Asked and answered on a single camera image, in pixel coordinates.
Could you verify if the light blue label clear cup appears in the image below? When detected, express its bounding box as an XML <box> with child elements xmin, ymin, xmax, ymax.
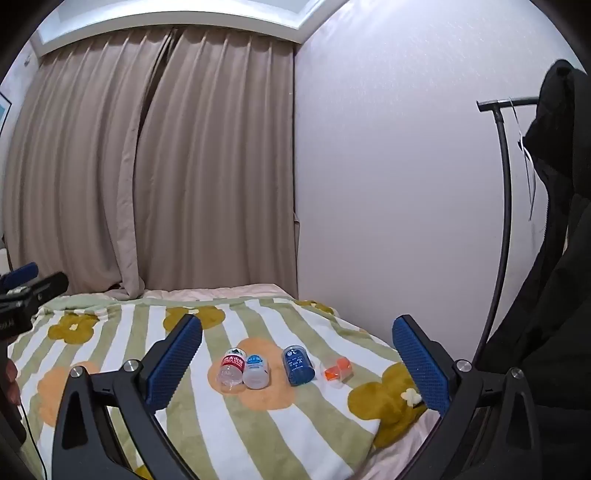
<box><xmin>241</xmin><ymin>353</ymin><xmax>271</xmax><ymax>390</ymax></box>

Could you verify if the orange print clear cup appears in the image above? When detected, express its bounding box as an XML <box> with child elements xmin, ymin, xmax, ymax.
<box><xmin>320</xmin><ymin>359</ymin><xmax>354</xmax><ymax>390</ymax></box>

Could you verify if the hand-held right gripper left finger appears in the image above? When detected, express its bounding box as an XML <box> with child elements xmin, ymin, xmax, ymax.
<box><xmin>52</xmin><ymin>314</ymin><xmax>204</xmax><ymax>480</ymax></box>

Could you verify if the framed wall picture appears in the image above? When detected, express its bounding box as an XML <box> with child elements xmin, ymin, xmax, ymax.
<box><xmin>0</xmin><ymin>89</ymin><xmax>14</xmax><ymax>140</ymax></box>

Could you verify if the floral striped blanket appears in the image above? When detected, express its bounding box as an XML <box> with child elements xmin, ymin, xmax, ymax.
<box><xmin>8</xmin><ymin>293</ymin><xmax>431</xmax><ymax>480</ymax></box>

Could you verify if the red label clear cup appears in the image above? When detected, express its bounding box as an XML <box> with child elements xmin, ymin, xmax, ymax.
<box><xmin>217</xmin><ymin>348</ymin><xmax>247</xmax><ymax>393</ymax></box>

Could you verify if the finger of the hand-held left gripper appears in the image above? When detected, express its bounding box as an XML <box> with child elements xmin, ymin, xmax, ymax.
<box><xmin>8</xmin><ymin>271</ymin><xmax>70</xmax><ymax>308</ymax></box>
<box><xmin>0</xmin><ymin>262</ymin><xmax>40</xmax><ymax>291</ymax></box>

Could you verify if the dark blue cup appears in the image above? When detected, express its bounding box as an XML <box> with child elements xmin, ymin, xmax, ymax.
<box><xmin>281</xmin><ymin>344</ymin><xmax>317</xmax><ymax>387</ymax></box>

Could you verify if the person's left hand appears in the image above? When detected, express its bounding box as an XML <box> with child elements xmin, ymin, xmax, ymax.
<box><xmin>0</xmin><ymin>357</ymin><xmax>22</xmax><ymax>408</ymax></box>

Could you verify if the beige curtain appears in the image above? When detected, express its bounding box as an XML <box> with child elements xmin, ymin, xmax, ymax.
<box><xmin>119</xmin><ymin>25</ymin><xmax>302</xmax><ymax>300</ymax></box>
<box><xmin>2</xmin><ymin>27</ymin><xmax>177</xmax><ymax>302</ymax></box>

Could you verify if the black coat rack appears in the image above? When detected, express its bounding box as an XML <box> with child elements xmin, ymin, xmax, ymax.
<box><xmin>475</xmin><ymin>95</ymin><xmax>541</xmax><ymax>370</ymax></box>

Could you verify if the black coat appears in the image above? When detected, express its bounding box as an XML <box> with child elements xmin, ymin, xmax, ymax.
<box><xmin>475</xmin><ymin>58</ymin><xmax>591</xmax><ymax>480</ymax></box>

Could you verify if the black cable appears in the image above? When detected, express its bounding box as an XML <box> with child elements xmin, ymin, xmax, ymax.
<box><xmin>16</xmin><ymin>398</ymin><xmax>49</xmax><ymax>480</ymax></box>

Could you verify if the white wire hanger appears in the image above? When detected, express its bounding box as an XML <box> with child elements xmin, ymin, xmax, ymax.
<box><xmin>507</xmin><ymin>96</ymin><xmax>540</xmax><ymax>223</ymax></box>

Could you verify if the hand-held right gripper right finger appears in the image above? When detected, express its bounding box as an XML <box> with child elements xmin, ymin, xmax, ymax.
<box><xmin>392</xmin><ymin>315</ymin><xmax>544</xmax><ymax>480</ymax></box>

